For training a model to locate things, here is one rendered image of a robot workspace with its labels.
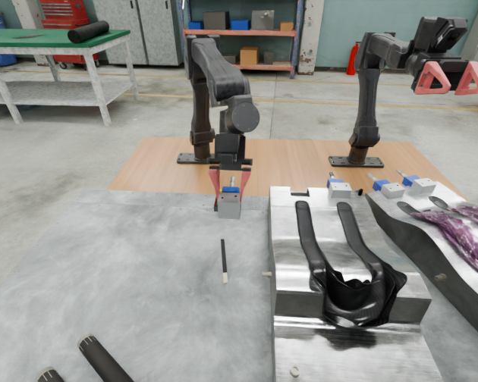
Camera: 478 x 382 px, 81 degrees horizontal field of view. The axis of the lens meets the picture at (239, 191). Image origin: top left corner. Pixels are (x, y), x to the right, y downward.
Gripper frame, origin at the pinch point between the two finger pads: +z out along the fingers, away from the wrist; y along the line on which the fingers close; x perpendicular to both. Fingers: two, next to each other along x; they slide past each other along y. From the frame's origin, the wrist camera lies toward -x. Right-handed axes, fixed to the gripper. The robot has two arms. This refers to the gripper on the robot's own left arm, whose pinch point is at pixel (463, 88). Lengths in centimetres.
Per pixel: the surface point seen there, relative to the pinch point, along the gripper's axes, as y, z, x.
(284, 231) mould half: -33.0, 10.7, 30.6
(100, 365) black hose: -66, 40, 33
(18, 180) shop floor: -241, -131, 124
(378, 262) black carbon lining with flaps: -16.0, 22.1, 26.7
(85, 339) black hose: -71, 35, 35
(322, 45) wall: 90, -529, 91
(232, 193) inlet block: -45, 6, 23
